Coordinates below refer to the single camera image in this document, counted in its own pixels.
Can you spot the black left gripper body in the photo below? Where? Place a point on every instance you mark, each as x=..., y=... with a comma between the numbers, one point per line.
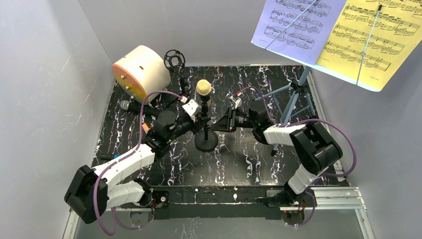
x=200, y=119

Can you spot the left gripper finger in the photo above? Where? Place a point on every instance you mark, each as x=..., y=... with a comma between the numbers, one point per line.
x=202, y=116
x=201, y=123

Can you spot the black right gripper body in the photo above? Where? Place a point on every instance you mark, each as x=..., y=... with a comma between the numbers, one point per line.
x=233, y=119

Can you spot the beige microphone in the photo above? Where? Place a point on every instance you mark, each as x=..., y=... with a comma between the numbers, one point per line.
x=206, y=140

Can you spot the silver microphone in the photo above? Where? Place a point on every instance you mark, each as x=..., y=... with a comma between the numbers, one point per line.
x=136, y=107

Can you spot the black tripod microphone stand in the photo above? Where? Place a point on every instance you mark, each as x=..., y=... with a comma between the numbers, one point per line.
x=174, y=62

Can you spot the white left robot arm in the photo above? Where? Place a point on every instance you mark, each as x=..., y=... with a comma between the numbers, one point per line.
x=94, y=190

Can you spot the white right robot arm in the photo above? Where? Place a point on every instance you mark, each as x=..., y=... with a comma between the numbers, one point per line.
x=314, y=145

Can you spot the white and orange drum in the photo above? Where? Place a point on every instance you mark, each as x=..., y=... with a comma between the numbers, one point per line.
x=141, y=72

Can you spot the blue music stand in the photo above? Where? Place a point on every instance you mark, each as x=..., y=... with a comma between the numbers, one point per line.
x=299, y=88

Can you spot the black and blue marker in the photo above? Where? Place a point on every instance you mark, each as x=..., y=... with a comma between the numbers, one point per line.
x=107, y=157

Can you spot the lavender sheet music page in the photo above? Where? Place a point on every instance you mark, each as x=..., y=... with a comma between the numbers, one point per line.
x=297, y=29

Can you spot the yellow sheet music page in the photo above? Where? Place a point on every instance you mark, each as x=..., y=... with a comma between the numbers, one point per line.
x=370, y=40

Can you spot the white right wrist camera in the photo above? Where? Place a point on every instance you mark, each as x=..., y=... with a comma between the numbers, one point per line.
x=236, y=100

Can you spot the aluminium frame rail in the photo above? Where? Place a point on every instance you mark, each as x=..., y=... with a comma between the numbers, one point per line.
x=176, y=202

